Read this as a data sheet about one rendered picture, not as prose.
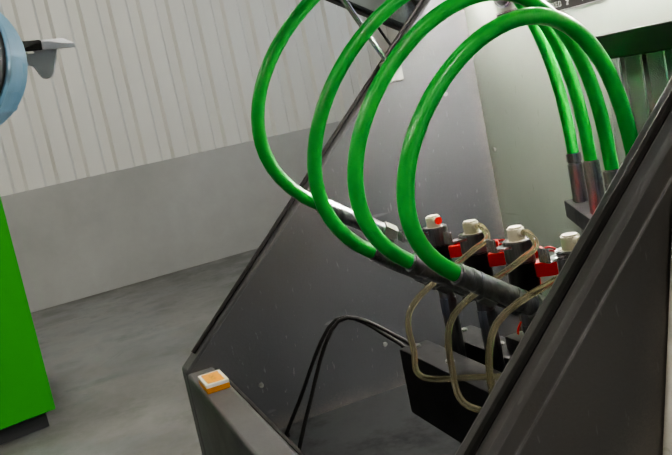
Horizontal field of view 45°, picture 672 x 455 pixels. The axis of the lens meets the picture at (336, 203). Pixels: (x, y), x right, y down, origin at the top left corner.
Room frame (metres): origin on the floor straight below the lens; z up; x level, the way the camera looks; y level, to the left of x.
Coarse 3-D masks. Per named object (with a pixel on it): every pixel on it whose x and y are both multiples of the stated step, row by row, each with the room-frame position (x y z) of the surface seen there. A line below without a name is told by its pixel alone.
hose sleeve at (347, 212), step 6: (336, 204) 0.85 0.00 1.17; (336, 210) 0.85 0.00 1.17; (342, 210) 0.85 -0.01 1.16; (348, 210) 0.86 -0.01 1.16; (342, 216) 0.85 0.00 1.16; (348, 216) 0.85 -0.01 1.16; (354, 216) 0.86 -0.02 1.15; (348, 222) 0.86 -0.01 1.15; (354, 222) 0.86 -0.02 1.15; (378, 222) 0.87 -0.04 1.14; (384, 228) 0.87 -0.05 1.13
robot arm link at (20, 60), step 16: (0, 16) 0.42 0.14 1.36; (0, 32) 0.40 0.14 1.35; (16, 32) 0.43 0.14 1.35; (0, 48) 0.39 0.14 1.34; (16, 48) 0.42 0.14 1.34; (0, 64) 0.39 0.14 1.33; (16, 64) 0.41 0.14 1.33; (0, 80) 0.39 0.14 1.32; (16, 80) 0.41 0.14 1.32; (0, 96) 0.39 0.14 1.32; (16, 96) 0.42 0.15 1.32; (0, 112) 0.40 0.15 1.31
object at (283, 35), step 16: (304, 0) 0.86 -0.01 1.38; (288, 16) 0.86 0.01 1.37; (304, 16) 0.86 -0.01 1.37; (288, 32) 0.85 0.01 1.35; (272, 48) 0.84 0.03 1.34; (544, 48) 0.96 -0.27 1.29; (272, 64) 0.84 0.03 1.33; (544, 64) 0.96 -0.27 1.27; (256, 80) 0.84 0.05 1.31; (560, 80) 0.96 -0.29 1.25; (256, 96) 0.83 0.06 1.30; (560, 96) 0.96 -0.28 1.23; (256, 112) 0.83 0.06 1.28; (560, 112) 0.96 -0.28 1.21; (256, 128) 0.83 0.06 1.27; (256, 144) 0.83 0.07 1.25; (576, 144) 0.96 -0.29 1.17; (272, 160) 0.83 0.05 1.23; (576, 160) 0.96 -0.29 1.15; (272, 176) 0.84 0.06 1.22; (288, 176) 0.84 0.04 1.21; (288, 192) 0.84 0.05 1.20; (304, 192) 0.84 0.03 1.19
